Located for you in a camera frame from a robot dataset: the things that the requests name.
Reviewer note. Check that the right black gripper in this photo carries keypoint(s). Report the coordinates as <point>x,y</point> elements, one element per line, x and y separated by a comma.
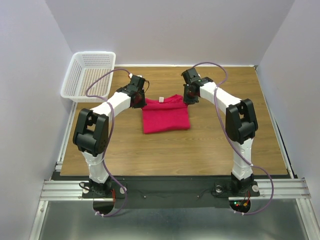
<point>187,99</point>

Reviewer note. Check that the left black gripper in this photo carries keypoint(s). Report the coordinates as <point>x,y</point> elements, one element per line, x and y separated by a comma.
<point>142,103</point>

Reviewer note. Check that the pink t shirt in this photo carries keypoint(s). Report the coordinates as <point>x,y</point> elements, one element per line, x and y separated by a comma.
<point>165,114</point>

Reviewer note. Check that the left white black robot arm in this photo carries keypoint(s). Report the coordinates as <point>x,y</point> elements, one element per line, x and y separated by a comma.
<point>94,128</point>

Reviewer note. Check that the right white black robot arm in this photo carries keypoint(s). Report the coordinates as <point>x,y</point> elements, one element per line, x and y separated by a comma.
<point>240,124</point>

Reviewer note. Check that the white plastic basket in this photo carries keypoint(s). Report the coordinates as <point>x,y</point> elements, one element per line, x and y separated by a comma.
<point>84,68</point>

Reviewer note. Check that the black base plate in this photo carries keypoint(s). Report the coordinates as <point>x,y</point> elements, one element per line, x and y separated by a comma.
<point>169,192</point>

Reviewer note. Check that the aluminium frame rail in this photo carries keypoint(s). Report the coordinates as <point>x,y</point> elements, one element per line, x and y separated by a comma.
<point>280,212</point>

